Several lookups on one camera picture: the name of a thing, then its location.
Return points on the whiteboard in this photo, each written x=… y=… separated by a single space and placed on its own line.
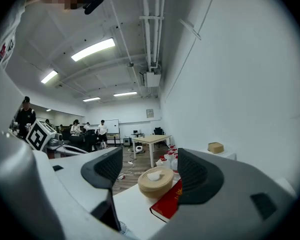
x=112 y=126

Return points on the white round floor device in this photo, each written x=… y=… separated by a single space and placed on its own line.
x=139 y=148

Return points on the round beige tissue holder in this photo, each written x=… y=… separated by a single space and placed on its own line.
x=155 y=187

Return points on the light wooden table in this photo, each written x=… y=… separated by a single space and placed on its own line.
x=152 y=139

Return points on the white fan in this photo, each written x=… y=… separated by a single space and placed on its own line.
x=124 y=228

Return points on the framed wall notice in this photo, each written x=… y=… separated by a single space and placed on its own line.
x=150 y=113

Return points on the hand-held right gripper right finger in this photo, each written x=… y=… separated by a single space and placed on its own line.
x=230 y=199

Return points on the white tissue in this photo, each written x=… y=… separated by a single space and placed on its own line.
x=155 y=176

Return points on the cluster of white red-capped jugs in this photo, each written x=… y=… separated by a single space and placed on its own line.
x=170 y=157

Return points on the grey floor box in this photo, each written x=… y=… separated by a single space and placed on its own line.
x=127 y=141

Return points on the white low cabinet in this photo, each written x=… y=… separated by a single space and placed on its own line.
x=227 y=155

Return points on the person's white printed shirt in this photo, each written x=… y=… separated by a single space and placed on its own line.
x=8 y=39

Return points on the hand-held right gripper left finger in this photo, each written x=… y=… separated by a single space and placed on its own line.
x=72 y=184

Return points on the white ceiling air unit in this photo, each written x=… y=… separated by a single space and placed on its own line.
x=151 y=79

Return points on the white power strip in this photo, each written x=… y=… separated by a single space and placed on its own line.
x=130 y=162
x=121 y=177

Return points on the red book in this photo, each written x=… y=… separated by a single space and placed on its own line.
x=168 y=204

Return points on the white wall conduit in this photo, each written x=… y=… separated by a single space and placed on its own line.
x=190 y=29

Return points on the black office chair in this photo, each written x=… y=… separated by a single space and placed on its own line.
x=159 y=131

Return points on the beige cardboard box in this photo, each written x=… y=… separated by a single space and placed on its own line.
x=215 y=147

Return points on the long ceiling light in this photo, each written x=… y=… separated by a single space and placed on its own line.
x=125 y=93
x=91 y=99
x=93 y=49
x=49 y=76

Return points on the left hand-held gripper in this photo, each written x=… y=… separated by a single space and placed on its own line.
x=38 y=136

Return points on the white ceiling pipes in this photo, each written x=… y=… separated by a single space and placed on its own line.
x=147 y=26

